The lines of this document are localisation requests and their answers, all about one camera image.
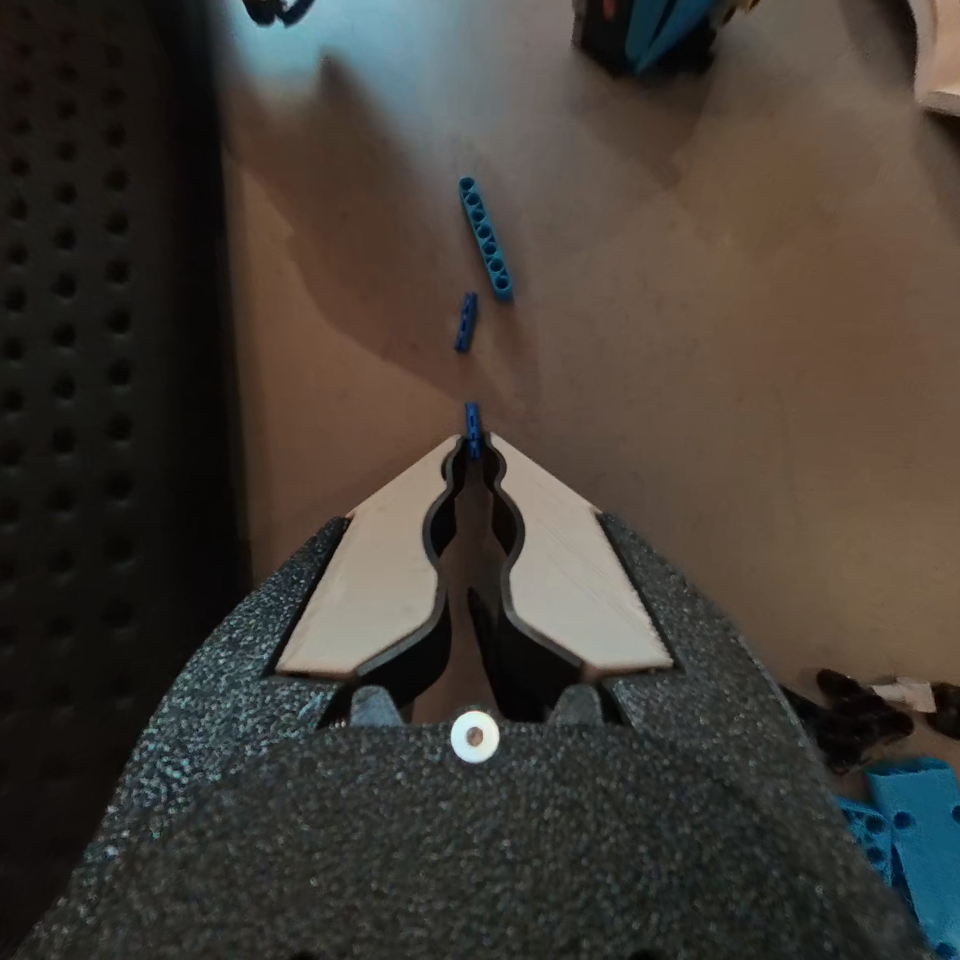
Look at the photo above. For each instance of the blue brick beam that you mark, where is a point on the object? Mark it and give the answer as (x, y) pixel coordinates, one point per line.
(487, 240)

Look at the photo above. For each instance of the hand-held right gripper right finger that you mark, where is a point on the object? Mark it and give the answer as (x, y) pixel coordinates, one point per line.
(577, 592)

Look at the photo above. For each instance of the instruction booklet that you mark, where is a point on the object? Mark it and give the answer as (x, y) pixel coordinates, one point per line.
(941, 60)

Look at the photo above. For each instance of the toy brick robot model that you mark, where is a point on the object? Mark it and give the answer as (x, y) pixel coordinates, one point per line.
(645, 34)

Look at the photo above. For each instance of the small blue pin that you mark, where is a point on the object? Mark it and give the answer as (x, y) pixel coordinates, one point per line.
(472, 424)
(466, 322)

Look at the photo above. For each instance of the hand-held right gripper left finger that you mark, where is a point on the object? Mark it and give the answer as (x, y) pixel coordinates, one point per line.
(360, 600)

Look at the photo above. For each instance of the pile of toy brick parts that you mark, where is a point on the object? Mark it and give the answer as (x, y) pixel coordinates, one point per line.
(900, 825)

